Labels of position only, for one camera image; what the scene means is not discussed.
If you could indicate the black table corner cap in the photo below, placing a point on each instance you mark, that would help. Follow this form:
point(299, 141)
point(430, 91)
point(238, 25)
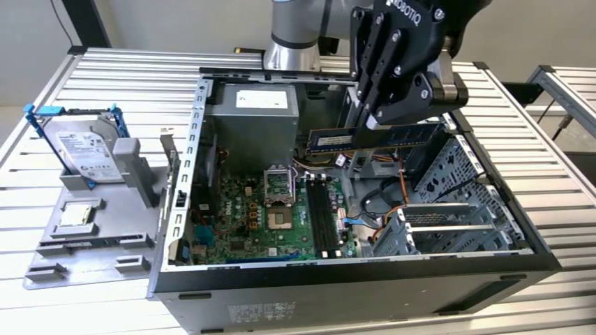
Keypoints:
point(481, 65)
point(77, 50)

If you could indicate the black table connector block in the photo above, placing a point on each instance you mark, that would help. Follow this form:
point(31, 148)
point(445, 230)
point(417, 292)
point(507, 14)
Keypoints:
point(522, 92)

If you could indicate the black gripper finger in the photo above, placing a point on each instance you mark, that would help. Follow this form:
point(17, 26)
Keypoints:
point(373, 52)
point(415, 101)

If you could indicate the blue expansion slot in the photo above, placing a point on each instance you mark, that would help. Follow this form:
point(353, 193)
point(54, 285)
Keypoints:
point(266, 258)

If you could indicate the black upright post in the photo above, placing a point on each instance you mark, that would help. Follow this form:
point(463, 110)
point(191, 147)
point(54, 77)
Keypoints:
point(89, 21)

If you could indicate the grey parts rack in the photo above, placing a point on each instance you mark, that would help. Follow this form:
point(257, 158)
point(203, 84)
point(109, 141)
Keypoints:
point(117, 216)

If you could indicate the hard disk in blue carrier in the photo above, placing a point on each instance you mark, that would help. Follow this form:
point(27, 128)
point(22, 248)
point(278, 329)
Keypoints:
point(86, 146)

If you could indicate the green motherboard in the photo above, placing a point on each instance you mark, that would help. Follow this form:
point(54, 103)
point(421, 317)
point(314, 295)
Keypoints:
point(242, 223)

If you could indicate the silver CPU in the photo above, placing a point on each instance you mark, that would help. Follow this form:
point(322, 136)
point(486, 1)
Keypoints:
point(77, 214)

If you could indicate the black and grey PC case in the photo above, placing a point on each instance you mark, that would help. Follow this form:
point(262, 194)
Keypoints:
point(326, 296)

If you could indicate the silver expansion slot cover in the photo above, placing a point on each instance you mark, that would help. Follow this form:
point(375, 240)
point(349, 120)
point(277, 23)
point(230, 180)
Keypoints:
point(447, 228)

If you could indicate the CPU socket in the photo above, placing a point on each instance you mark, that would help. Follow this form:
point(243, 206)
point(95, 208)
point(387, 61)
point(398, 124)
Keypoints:
point(279, 219)

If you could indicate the thin locking lever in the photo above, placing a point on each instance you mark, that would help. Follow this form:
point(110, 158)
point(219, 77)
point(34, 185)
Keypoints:
point(295, 181)

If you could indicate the graphics card with metal bracket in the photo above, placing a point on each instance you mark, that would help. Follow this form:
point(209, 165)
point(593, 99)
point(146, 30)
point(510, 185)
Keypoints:
point(174, 157)

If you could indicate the metal slat side table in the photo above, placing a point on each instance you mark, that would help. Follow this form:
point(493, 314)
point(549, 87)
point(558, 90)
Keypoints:
point(569, 80)

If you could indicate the grey power supply unit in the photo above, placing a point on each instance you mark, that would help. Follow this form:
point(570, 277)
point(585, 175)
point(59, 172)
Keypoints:
point(251, 139)

